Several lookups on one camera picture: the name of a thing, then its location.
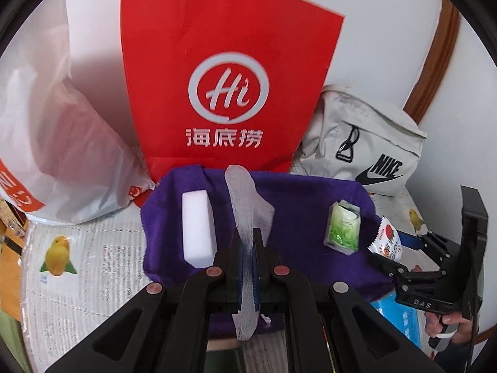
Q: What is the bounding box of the person's right hand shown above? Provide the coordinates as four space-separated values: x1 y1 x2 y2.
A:
424 310 485 344

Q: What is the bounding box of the white mesh pouch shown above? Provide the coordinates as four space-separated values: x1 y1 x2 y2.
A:
225 165 275 341

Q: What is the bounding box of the green tissue pack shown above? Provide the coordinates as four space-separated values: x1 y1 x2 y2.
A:
323 200 361 255

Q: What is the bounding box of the blue tissue box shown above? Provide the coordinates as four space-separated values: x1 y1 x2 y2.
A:
371 292 422 348

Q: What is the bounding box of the brown wooden door frame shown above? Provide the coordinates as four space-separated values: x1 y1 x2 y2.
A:
404 0 461 124

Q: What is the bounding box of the strawberry snack packet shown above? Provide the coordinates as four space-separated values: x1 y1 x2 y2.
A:
368 217 403 262

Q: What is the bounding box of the wooden nightstand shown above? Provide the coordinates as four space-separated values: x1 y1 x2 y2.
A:
1 199 27 322

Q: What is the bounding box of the white Miniso plastic bag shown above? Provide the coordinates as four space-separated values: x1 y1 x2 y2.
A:
1 0 154 224

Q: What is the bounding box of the red Haidilao paper bag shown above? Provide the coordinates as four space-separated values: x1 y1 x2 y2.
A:
121 0 344 180

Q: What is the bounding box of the grey Nike waist bag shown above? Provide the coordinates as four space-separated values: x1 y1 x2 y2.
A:
297 85 426 196

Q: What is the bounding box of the dark green tea tin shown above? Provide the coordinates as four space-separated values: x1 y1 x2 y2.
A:
204 348 246 373

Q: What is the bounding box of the fruit print tablecloth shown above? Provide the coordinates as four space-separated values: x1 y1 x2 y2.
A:
21 170 436 373

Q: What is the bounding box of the purple fabric tray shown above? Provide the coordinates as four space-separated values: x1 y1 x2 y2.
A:
141 165 393 302

